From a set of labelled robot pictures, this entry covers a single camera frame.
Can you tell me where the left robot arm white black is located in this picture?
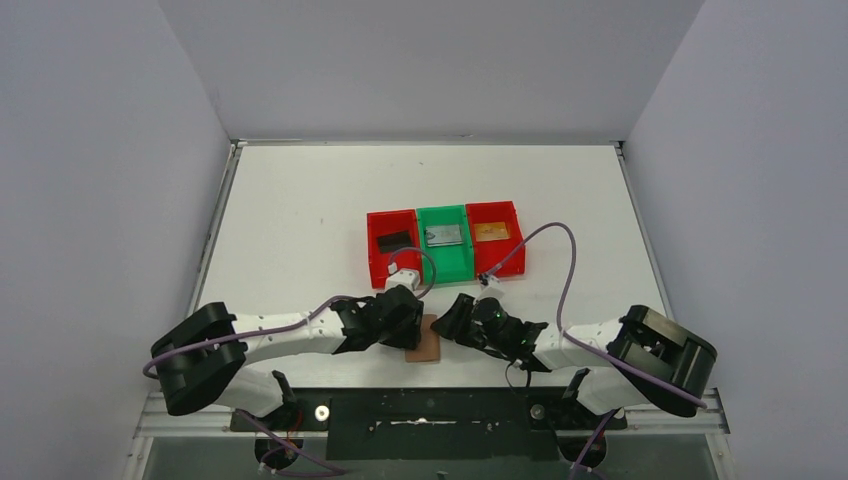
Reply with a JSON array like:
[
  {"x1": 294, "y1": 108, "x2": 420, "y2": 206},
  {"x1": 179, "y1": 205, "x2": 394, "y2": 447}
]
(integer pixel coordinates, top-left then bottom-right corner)
[{"x1": 143, "y1": 286, "x2": 424, "y2": 427}]

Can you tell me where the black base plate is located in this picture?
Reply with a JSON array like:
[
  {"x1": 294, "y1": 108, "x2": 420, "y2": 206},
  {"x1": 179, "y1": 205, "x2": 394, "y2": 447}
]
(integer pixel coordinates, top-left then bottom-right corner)
[{"x1": 259, "y1": 387, "x2": 601, "y2": 461}]

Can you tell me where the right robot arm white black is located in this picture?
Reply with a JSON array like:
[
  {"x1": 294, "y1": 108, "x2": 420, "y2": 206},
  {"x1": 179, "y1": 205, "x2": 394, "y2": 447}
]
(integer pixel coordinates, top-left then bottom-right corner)
[{"x1": 431, "y1": 294, "x2": 717, "y2": 427}]

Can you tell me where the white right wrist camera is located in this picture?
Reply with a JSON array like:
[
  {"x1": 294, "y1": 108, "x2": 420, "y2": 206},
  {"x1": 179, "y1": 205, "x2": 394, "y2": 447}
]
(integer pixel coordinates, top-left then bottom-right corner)
[{"x1": 476, "y1": 276, "x2": 505, "y2": 301}]

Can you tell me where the black card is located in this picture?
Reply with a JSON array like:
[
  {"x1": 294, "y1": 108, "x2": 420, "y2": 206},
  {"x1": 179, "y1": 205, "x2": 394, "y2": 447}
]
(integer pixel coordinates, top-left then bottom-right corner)
[{"x1": 376, "y1": 230, "x2": 414, "y2": 254}]

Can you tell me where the right red bin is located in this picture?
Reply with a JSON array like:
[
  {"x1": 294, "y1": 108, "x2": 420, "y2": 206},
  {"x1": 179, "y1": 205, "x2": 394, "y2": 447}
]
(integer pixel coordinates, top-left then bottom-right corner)
[{"x1": 465, "y1": 201, "x2": 526, "y2": 278}]

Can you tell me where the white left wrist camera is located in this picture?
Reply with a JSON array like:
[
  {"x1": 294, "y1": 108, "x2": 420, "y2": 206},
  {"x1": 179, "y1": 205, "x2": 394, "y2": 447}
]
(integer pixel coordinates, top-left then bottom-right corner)
[{"x1": 384, "y1": 263, "x2": 421, "y2": 292}]

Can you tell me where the orange gold card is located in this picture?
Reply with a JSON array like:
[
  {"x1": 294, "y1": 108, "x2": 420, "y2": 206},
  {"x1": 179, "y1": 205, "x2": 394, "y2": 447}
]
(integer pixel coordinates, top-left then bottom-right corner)
[{"x1": 473, "y1": 222, "x2": 511, "y2": 242}]

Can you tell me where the left red bin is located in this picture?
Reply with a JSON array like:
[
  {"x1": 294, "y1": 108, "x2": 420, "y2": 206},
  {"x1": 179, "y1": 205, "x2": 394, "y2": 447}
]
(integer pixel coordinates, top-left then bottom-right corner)
[{"x1": 366, "y1": 209, "x2": 422, "y2": 289}]

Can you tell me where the aluminium frame rail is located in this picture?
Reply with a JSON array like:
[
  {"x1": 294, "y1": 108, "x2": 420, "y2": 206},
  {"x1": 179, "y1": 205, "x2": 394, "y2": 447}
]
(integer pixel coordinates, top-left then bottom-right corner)
[{"x1": 132, "y1": 389, "x2": 730, "y2": 439}]

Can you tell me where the green middle bin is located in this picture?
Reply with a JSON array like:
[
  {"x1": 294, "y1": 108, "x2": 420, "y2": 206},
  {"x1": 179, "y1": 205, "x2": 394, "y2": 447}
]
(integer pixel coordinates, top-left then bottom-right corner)
[{"x1": 416, "y1": 205, "x2": 475, "y2": 284}]

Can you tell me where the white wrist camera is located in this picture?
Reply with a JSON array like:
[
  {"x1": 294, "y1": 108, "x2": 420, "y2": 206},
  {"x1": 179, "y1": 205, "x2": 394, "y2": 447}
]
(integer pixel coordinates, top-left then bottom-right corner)
[
  {"x1": 476, "y1": 276, "x2": 505, "y2": 301},
  {"x1": 384, "y1": 263, "x2": 421, "y2": 292}
]

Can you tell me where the red bin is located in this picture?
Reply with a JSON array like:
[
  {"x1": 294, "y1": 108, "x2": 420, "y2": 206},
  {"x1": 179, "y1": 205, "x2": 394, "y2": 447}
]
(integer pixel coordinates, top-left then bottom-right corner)
[
  {"x1": 366, "y1": 209, "x2": 422, "y2": 289},
  {"x1": 465, "y1": 201, "x2": 526, "y2": 278}
]

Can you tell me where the silver grey card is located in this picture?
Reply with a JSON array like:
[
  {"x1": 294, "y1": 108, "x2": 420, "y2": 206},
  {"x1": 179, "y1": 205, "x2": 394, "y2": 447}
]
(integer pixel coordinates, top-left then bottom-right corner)
[{"x1": 424, "y1": 224, "x2": 463, "y2": 248}]

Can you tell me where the brown leather card holder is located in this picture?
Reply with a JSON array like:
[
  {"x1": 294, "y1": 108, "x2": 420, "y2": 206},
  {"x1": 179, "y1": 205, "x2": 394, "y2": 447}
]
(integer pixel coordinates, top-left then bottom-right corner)
[{"x1": 404, "y1": 314, "x2": 441, "y2": 364}]

